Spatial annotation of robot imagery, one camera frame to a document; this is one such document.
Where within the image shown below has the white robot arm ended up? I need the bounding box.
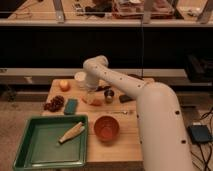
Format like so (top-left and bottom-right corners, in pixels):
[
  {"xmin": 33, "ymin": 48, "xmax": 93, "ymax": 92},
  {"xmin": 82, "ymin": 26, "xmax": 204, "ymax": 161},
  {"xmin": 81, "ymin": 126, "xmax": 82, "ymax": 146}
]
[{"xmin": 83, "ymin": 55, "xmax": 194, "ymax": 171}]

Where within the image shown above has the orange bowl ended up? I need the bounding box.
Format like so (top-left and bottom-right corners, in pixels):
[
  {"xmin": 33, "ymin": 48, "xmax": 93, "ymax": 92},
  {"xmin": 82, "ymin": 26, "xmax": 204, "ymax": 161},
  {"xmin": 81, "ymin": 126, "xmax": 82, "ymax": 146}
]
[{"xmin": 94, "ymin": 116, "xmax": 120, "ymax": 142}]

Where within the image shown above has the small metal cup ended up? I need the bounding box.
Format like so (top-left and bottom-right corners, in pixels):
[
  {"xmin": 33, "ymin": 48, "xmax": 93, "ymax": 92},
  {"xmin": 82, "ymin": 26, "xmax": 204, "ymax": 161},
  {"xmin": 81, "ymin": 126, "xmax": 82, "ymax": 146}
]
[{"xmin": 104, "ymin": 89, "xmax": 115, "ymax": 103}]

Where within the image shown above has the white cup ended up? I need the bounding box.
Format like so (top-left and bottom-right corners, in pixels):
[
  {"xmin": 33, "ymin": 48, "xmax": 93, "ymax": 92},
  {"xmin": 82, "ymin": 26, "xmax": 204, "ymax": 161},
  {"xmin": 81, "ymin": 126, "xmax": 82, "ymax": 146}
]
[{"xmin": 74, "ymin": 71, "xmax": 86, "ymax": 89}]

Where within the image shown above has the green sponge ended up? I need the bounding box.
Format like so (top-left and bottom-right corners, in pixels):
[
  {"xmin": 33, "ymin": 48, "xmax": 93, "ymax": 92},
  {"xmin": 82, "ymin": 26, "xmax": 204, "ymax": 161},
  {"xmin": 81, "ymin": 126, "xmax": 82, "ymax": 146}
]
[{"xmin": 64, "ymin": 99, "xmax": 78, "ymax": 115}]

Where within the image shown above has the orange peach fruit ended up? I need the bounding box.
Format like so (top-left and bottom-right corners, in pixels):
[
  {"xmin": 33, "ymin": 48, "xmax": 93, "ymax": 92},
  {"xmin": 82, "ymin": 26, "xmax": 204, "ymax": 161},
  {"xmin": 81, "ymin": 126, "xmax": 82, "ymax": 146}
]
[{"xmin": 59, "ymin": 80, "xmax": 70, "ymax": 92}]

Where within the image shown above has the black rectangular block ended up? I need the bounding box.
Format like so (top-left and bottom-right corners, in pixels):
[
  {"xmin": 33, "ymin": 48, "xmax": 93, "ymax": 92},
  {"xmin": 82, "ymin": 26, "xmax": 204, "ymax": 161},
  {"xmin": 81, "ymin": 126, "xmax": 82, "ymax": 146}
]
[{"xmin": 119, "ymin": 94, "xmax": 132, "ymax": 103}]

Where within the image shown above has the corn cob with husk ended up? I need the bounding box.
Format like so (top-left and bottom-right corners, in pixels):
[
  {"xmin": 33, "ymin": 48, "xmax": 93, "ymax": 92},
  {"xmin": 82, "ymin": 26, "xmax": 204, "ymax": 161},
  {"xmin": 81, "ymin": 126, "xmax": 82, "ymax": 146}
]
[{"xmin": 58, "ymin": 122, "xmax": 85, "ymax": 144}]

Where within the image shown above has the silver spoon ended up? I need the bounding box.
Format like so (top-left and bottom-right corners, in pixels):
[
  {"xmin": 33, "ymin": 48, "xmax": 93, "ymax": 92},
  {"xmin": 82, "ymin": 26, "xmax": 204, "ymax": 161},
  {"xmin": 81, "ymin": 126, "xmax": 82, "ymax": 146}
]
[{"xmin": 107, "ymin": 110, "xmax": 134, "ymax": 115}]

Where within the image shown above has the bunch of red grapes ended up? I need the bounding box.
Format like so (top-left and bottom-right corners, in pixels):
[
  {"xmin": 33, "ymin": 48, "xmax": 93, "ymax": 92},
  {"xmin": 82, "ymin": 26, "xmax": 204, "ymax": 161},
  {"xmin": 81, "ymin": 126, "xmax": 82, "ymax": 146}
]
[{"xmin": 44, "ymin": 95, "xmax": 64, "ymax": 112}]

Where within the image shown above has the wooden cutting board table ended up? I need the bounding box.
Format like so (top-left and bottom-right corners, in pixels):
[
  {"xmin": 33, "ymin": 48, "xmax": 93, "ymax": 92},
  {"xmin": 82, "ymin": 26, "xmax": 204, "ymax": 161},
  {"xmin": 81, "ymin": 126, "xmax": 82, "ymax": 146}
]
[{"xmin": 47, "ymin": 79, "xmax": 142, "ymax": 163}]

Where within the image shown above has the green plastic tray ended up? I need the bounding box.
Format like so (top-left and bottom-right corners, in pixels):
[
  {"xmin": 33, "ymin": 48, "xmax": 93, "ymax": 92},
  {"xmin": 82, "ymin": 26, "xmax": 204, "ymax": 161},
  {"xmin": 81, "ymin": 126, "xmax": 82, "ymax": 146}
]
[{"xmin": 13, "ymin": 115, "xmax": 88, "ymax": 171}]

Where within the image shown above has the black foot pedal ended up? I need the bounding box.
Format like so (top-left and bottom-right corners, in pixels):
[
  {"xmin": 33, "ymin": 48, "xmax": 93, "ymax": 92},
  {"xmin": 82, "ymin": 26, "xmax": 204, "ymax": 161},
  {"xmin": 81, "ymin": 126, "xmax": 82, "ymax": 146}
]
[{"xmin": 187, "ymin": 125, "xmax": 212, "ymax": 144}]

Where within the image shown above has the black handled knife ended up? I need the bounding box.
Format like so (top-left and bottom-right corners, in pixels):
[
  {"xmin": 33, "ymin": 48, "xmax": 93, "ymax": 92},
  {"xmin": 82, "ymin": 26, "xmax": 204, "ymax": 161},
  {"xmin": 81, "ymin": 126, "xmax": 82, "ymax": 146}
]
[{"xmin": 96, "ymin": 86, "xmax": 111, "ymax": 92}]

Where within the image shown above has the black cable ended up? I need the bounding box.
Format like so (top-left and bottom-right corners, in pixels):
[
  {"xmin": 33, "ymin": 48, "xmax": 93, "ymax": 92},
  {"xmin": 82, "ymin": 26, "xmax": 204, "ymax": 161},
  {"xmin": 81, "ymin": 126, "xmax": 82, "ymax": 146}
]
[{"xmin": 191, "ymin": 106, "xmax": 213, "ymax": 171}]

